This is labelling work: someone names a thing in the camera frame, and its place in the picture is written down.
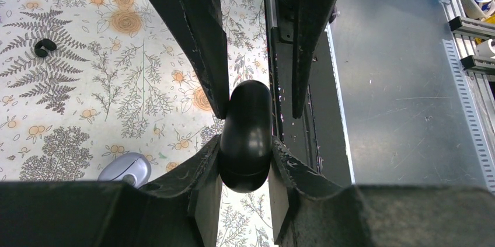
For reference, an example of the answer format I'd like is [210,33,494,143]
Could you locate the lilac oval earbud case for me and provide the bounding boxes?
[97,152,152,188]

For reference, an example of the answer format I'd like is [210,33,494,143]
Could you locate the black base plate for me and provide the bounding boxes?
[263,0,357,188]

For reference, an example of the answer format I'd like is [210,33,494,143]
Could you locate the floral patterned mat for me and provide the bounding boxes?
[1,0,274,246]

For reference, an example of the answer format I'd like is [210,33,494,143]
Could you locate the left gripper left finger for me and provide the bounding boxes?
[1,135,222,246]

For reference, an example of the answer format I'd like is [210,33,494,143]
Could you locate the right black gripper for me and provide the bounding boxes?
[149,0,336,119]

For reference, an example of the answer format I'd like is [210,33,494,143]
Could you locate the black earbud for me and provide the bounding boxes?
[34,39,57,58]

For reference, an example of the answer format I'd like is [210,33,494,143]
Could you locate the black earbud charging case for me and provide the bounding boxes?
[218,80,273,193]

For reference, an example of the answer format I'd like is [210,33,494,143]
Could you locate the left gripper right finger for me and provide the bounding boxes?
[268,137,494,246]

